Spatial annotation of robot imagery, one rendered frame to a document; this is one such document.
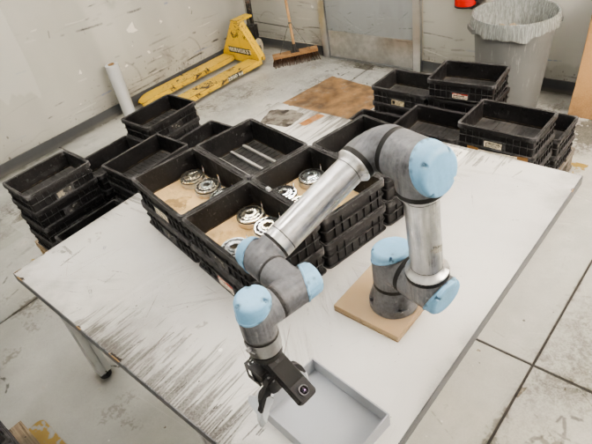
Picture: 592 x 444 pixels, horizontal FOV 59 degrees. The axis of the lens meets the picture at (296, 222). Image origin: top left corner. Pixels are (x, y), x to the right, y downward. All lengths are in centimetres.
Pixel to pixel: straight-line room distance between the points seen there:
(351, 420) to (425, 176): 68
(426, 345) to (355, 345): 21
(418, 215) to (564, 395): 136
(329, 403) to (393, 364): 22
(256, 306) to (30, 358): 217
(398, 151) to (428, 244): 27
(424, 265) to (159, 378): 85
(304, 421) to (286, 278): 52
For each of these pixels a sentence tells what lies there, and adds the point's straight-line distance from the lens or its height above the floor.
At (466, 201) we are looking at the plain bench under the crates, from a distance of 210.
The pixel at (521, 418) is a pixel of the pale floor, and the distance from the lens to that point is 233.
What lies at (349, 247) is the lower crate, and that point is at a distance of 184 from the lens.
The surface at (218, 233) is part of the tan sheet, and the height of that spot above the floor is 83.
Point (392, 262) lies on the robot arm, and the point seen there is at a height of 95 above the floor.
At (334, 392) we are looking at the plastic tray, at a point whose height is 70.
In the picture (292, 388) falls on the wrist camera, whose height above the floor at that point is 104.
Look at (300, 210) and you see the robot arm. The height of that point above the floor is 127.
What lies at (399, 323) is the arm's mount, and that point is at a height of 73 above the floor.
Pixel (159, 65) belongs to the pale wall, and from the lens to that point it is 543.
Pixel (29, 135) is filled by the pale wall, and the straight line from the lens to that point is 490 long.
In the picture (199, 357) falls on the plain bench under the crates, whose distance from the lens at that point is 168.
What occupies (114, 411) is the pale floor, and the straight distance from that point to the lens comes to 260.
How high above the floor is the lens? 196
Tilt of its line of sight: 38 degrees down
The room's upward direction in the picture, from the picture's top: 11 degrees counter-clockwise
